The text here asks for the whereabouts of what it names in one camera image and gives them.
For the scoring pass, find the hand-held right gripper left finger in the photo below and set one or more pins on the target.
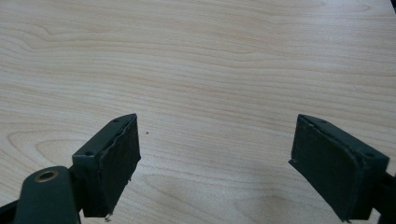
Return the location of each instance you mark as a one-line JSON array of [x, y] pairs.
[[107, 168]]

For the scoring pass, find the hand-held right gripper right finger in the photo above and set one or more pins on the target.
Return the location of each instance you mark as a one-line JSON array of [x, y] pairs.
[[336, 168]]

